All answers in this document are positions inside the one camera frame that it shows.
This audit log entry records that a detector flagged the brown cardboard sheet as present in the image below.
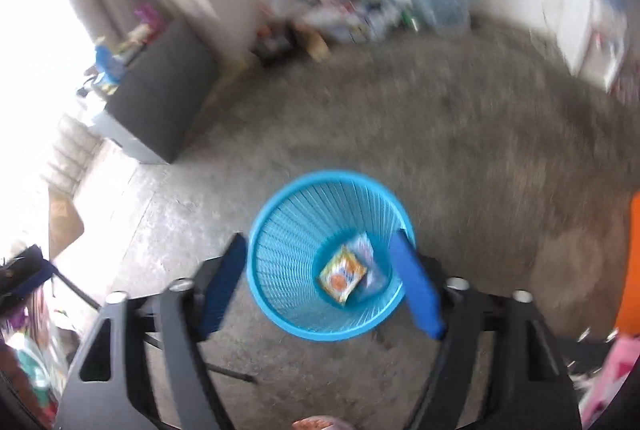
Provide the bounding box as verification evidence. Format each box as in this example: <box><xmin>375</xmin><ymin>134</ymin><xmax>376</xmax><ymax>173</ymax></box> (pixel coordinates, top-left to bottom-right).
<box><xmin>47</xmin><ymin>192</ymin><xmax>83</xmax><ymax>255</ymax></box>

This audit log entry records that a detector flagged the pile of plastic bottles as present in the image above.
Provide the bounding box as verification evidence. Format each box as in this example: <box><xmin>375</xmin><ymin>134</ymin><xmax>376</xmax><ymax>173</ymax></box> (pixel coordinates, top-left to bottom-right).
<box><xmin>257</xmin><ymin>0</ymin><xmax>416</xmax><ymax>65</ymax></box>

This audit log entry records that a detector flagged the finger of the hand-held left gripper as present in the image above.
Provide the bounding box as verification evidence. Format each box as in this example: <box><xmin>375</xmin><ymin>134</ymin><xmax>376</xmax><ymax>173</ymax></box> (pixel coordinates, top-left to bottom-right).
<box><xmin>0</xmin><ymin>260</ymin><xmax>55</xmax><ymax>303</ymax></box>

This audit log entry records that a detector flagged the white water dispenser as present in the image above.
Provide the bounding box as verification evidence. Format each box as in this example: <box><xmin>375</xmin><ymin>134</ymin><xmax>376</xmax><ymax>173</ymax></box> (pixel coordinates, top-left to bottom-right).
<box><xmin>555</xmin><ymin>0</ymin><xmax>626</xmax><ymax>93</ymax></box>

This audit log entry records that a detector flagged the pile of colourful small items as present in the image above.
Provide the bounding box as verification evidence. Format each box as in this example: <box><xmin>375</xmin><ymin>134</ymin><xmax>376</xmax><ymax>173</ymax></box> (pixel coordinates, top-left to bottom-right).
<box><xmin>77</xmin><ymin>2</ymin><xmax>166</xmax><ymax>98</ymax></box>

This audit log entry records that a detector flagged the orange yellow snack packet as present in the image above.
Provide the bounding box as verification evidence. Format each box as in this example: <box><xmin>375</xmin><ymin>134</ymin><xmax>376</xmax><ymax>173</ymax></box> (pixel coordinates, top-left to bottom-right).
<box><xmin>320</xmin><ymin>246</ymin><xmax>371</xmax><ymax>305</ymax></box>

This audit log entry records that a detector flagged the grey cabinet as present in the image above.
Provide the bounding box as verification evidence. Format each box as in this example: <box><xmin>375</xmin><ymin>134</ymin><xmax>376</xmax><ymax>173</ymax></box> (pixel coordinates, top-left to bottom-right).
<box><xmin>92</xmin><ymin>17</ymin><xmax>221</xmax><ymax>165</ymax></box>

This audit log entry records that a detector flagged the pink cloth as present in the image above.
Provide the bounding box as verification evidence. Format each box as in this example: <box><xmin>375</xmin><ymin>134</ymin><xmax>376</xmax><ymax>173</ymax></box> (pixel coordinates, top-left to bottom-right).
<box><xmin>292</xmin><ymin>415</ymin><xmax>351</xmax><ymax>430</ymax></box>

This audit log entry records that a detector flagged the blue plastic mesh wastebasket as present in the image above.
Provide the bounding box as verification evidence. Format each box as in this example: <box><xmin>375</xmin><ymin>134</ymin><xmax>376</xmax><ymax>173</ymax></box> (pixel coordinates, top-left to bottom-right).
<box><xmin>247</xmin><ymin>170</ymin><xmax>416</xmax><ymax>342</ymax></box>

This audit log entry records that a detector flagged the colourful cloth pile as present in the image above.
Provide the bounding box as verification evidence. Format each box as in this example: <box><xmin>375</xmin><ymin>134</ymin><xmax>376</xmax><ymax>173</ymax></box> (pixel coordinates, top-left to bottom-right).
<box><xmin>0</xmin><ymin>295</ymin><xmax>76</xmax><ymax>426</ymax></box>

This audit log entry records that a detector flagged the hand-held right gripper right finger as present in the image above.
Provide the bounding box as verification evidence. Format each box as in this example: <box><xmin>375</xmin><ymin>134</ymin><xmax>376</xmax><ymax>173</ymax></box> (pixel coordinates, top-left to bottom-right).
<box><xmin>390</xmin><ymin>227</ymin><xmax>583</xmax><ymax>430</ymax></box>

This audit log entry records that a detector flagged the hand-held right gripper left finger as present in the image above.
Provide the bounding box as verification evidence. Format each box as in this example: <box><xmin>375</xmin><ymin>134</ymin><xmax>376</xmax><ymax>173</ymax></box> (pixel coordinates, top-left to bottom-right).
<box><xmin>55</xmin><ymin>232</ymin><xmax>251</xmax><ymax>430</ymax></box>

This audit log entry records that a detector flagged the clear plastic wrapper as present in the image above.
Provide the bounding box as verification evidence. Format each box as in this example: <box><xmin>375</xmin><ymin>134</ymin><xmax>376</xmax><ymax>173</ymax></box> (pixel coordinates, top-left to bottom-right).
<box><xmin>350</xmin><ymin>234</ymin><xmax>388</xmax><ymax>295</ymax></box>

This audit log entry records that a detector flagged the brown cardboard piece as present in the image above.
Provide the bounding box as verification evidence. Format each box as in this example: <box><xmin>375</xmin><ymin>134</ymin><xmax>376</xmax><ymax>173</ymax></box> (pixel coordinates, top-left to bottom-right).
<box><xmin>300</xmin><ymin>30</ymin><xmax>331</xmax><ymax>60</ymax></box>

